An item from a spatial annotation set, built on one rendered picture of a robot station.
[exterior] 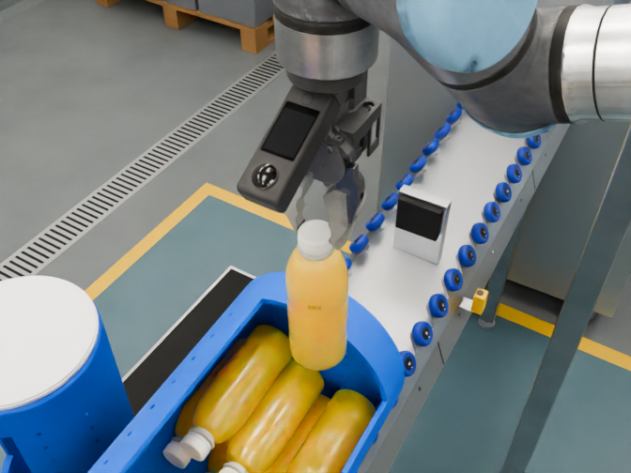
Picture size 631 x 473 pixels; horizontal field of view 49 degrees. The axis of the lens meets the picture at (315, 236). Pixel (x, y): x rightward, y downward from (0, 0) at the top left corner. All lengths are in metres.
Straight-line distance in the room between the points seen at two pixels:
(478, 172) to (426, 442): 0.94
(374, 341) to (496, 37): 0.57
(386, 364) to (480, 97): 0.51
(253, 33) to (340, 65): 3.39
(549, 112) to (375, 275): 0.89
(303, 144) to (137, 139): 2.85
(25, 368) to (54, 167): 2.23
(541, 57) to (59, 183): 2.86
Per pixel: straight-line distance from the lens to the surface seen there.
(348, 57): 0.59
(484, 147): 1.77
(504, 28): 0.49
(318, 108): 0.63
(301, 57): 0.59
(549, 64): 0.55
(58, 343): 1.23
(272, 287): 0.99
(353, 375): 1.10
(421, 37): 0.46
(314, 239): 0.73
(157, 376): 2.25
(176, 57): 4.05
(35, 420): 1.22
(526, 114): 0.58
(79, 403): 1.24
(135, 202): 3.08
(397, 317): 1.34
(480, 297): 1.38
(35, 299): 1.31
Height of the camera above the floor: 1.95
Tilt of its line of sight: 44 degrees down
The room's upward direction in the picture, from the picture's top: straight up
